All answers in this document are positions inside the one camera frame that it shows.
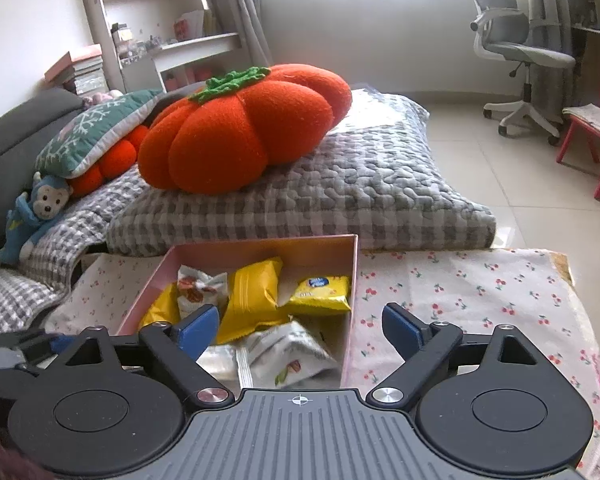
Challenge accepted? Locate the blue monkey plush toy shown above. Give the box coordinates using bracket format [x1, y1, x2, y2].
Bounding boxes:
[0, 171, 75, 268]

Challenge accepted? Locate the grey checked blanket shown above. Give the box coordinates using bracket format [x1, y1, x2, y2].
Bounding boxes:
[0, 160, 156, 336]

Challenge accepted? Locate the grey checked cushion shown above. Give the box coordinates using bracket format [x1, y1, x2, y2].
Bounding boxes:
[105, 87, 497, 256]

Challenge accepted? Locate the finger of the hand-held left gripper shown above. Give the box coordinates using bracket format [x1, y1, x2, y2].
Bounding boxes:
[0, 330, 76, 366]
[0, 367, 36, 401]

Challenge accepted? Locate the paper on red chair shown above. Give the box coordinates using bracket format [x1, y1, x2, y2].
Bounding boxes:
[562, 103, 600, 135]

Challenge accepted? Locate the green snowflake pillow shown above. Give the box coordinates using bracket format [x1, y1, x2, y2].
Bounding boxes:
[35, 89, 168, 179]

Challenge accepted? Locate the large orange pumpkin cushion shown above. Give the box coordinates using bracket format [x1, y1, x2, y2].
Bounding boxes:
[137, 64, 353, 193]

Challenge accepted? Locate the yellow snack packet blue print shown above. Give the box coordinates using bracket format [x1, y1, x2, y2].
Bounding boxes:
[280, 275, 352, 317]

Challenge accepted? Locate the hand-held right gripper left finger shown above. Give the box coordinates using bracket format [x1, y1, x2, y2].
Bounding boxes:
[50, 304, 233, 406]

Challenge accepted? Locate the dark maroon clothing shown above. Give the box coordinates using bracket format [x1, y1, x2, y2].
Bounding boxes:
[0, 400, 56, 480]

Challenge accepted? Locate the large yellow snack packet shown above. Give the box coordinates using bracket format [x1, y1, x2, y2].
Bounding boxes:
[215, 257, 291, 346]

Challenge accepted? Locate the grey curtain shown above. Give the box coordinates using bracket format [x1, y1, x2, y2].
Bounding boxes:
[197, 0, 273, 68]

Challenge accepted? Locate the dark grey sofa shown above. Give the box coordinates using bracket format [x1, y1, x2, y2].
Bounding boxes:
[0, 87, 86, 261]

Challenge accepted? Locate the grey office chair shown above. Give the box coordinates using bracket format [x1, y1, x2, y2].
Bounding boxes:
[460, 0, 577, 147]

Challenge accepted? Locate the white bookshelf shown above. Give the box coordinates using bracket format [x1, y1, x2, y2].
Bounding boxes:
[75, 0, 262, 97]

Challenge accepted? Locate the cherry print cloth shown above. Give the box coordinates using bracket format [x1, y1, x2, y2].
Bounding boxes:
[45, 247, 600, 480]

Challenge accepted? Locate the pink cardboard box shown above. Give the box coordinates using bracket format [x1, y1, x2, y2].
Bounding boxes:
[115, 234, 360, 391]

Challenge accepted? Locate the pale green snack packet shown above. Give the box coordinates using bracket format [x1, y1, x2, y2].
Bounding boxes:
[237, 320, 343, 391]

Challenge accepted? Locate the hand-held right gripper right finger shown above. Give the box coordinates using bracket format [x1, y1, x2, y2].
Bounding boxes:
[367, 302, 546, 406]

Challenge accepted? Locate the yellow crimped snack packet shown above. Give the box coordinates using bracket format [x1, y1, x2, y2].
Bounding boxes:
[139, 284, 182, 332]

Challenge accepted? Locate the stack of books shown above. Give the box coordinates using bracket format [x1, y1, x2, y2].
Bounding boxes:
[44, 44, 107, 97]

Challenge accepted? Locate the clear cookie snack packet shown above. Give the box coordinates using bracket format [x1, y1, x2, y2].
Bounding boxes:
[176, 265, 229, 321]

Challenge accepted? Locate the small orange pumpkin cushion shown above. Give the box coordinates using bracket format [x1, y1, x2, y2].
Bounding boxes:
[70, 125, 151, 198]

